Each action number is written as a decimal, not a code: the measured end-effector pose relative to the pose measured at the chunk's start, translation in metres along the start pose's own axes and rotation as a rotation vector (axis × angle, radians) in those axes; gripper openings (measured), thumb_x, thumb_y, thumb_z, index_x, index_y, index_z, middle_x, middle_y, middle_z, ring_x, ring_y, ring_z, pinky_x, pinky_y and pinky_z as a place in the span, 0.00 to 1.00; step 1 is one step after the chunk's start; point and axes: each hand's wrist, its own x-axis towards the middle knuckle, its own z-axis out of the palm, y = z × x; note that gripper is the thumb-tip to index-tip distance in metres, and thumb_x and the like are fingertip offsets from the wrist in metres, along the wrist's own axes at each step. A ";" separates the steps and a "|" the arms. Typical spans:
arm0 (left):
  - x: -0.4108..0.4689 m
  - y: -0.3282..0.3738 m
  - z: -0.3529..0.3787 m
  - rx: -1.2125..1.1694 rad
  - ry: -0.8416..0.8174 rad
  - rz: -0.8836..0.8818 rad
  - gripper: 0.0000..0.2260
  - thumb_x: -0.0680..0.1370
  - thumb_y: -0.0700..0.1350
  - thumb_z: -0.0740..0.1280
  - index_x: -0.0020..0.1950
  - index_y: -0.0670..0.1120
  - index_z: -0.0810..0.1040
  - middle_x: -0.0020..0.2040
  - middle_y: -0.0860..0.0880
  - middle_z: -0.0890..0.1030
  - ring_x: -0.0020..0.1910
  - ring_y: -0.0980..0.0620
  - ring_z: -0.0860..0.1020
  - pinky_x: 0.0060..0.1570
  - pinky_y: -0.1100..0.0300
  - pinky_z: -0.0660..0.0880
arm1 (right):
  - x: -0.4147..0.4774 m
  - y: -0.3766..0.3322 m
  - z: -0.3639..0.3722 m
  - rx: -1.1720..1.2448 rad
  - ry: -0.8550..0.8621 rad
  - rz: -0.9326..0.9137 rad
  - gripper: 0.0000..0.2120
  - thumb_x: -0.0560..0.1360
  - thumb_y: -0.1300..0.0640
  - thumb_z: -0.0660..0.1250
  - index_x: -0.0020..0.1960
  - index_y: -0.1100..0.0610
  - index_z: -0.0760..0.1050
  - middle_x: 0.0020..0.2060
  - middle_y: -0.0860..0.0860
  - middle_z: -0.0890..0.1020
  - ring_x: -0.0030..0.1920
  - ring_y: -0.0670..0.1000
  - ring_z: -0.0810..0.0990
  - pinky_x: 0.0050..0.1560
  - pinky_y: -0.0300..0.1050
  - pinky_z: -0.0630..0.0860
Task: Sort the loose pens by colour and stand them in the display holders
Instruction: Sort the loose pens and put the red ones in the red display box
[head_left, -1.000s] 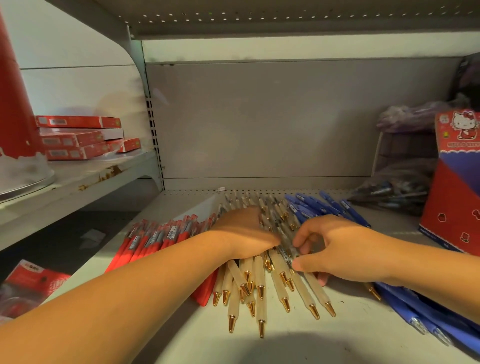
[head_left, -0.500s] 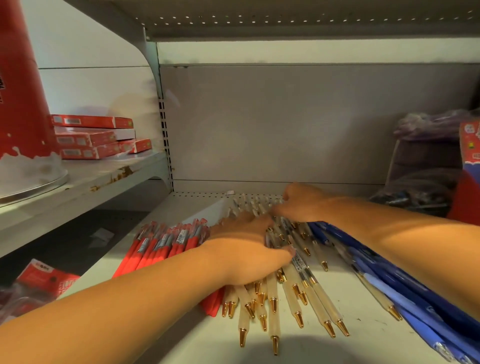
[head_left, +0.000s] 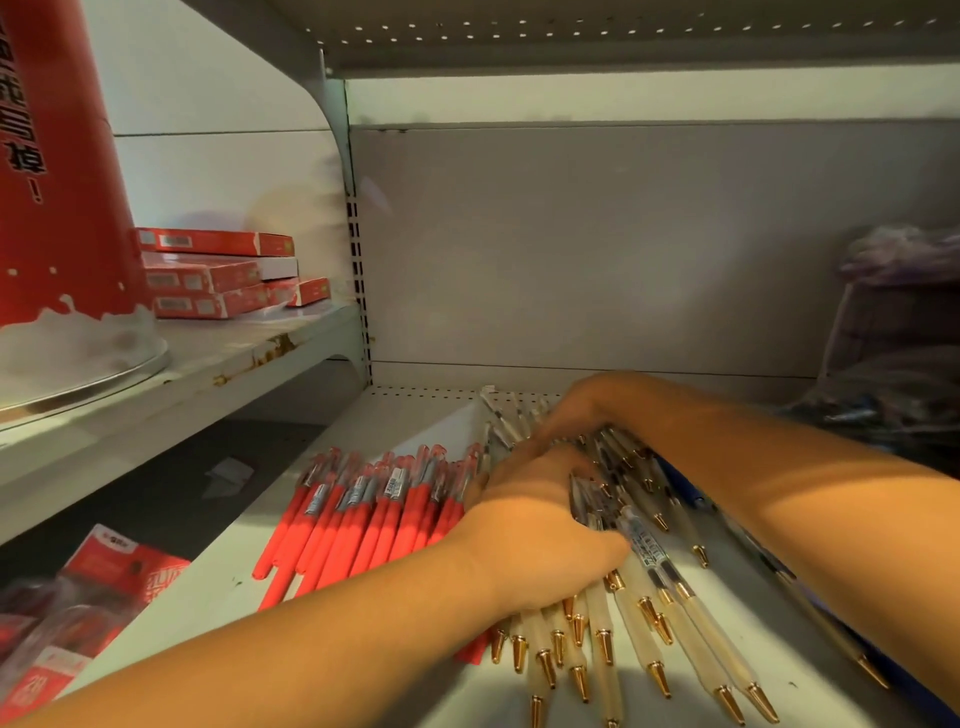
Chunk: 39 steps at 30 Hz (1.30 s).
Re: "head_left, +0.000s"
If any white paper scrap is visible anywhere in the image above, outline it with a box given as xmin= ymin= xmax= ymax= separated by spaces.
xmin=201 ymin=457 xmax=256 ymax=501

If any person's left hand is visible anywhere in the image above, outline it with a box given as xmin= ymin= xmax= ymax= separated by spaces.
xmin=448 ymin=441 xmax=633 ymax=618

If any bunch of cream gold-tipped pens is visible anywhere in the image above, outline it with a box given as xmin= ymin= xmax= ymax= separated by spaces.
xmin=478 ymin=386 xmax=894 ymax=728

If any white flat box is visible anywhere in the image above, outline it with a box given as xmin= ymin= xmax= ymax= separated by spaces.
xmin=141 ymin=252 xmax=300 ymax=282

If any clear plastic bag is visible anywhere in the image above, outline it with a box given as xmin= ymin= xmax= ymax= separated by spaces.
xmin=780 ymin=223 xmax=960 ymax=481

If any perforated metal shelf board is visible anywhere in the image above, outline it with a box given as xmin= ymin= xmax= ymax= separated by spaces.
xmin=183 ymin=0 xmax=960 ymax=79

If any pile of red pens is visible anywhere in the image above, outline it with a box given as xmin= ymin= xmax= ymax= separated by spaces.
xmin=252 ymin=442 xmax=492 ymax=667

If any large red cone display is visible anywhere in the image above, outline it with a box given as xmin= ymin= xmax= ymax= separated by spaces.
xmin=0 ymin=0 xmax=171 ymax=430

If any person's right hand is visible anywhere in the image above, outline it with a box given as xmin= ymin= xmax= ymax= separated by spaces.
xmin=523 ymin=371 xmax=678 ymax=454

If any person's right forearm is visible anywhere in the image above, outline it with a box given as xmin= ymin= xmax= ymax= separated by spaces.
xmin=645 ymin=378 xmax=960 ymax=697

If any red box with white label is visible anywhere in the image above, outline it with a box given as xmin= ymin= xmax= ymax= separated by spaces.
xmin=152 ymin=283 xmax=300 ymax=321
xmin=144 ymin=261 xmax=263 ymax=295

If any long red box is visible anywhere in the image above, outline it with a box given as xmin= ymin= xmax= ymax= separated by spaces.
xmin=135 ymin=227 xmax=296 ymax=259

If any person's left forearm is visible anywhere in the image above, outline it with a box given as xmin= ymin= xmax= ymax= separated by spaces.
xmin=15 ymin=519 xmax=526 ymax=728

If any red blister packet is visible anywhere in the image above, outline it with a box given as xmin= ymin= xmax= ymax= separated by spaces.
xmin=58 ymin=523 xmax=192 ymax=610
xmin=0 ymin=603 xmax=129 ymax=717

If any slotted metal shelf upright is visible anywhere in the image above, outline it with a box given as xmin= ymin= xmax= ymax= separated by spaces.
xmin=322 ymin=75 xmax=376 ymax=387

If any small red box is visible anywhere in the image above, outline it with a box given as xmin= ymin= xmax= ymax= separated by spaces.
xmin=288 ymin=276 xmax=333 ymax=309

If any grey metal shelf board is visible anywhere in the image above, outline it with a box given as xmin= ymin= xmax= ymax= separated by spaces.
xmin=0 ymin=300 xmax=370 ymax=547

